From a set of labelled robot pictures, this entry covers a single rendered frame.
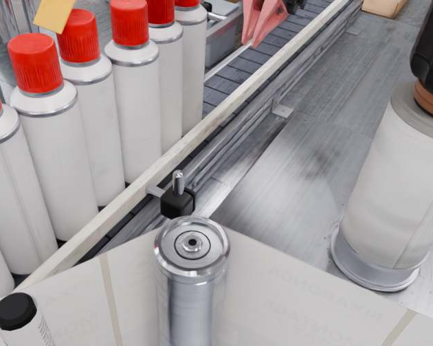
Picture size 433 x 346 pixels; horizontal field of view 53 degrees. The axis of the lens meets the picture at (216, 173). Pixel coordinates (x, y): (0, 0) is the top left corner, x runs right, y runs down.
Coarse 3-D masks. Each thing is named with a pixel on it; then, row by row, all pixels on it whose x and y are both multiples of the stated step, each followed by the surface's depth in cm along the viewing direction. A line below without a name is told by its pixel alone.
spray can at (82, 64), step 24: (72, 24) 34; (72, 48) 35; (96, 48) 36; (72, 72) 36; (96, 72) 37; (96, 96) 38; (96, 120) 39; (96, 144) 41; (120, 144) 44; (96, 168) 43; (120, 168) 45; (96, 192) 45; (120, 192) 47
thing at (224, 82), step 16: (320, 0) 96; (352, 0) 97; (288, 16) 88; (304, 16) 89; (336, 16) 90; (272, 32) 82; (288, 32) 83; (320, 32) 85; (256, 48) 77; (272, 48) 77; (304, 48) 79; (240, 64) 72; (256, 64) 73; (288, 64) 74; (208, 80) 68; (224, 80) 68; (240, 80) 69; (272, 80) 72; (208, 96) 65; (224, 96) 65; (208, 112) 62; (240, 112) 64
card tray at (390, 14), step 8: (368, 0) 111; (376, 0) 111; (384, 0) 111; (392, 0) 112; (400, 0) 102; (368, 8) 107; (376, 8) 107; (384, 8) 107; (392, 8) 108; (400, 8) 107; (384, 16) 104; (392, 16) 103
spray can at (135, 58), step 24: (120, 0) 38; (144, 0) 38; (120, 24) 37; (144, 24) 38; (120, 48) 39; (144, 48) 39; (120, 72) 40; (144, 72) 40; (120, 96) 41; (144, 96) 42; (120, 120) 44; (144, 120) 43; (144, 144) 46; (144, 168) 48
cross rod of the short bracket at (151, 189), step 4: (148, 184) 46; (152, 184) 46; (148, 188) 46; (152, 188) 46; (156, 188) 46; (160, 188) 46; (148, 192) 46; (152, 192) 45; (156, 192) 45; (160, 192) 45; (156, 196) 45; (160, 196) 45
